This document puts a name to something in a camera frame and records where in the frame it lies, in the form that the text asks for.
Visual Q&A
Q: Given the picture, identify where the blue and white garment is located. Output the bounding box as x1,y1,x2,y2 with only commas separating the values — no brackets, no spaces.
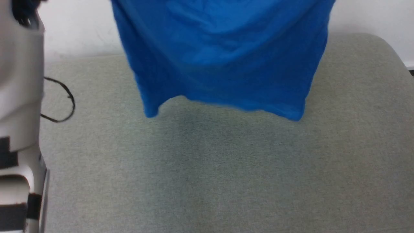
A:
111,0,337,122

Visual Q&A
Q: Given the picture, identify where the thin black cable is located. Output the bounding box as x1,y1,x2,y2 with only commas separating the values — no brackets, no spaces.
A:
40,77,76,123

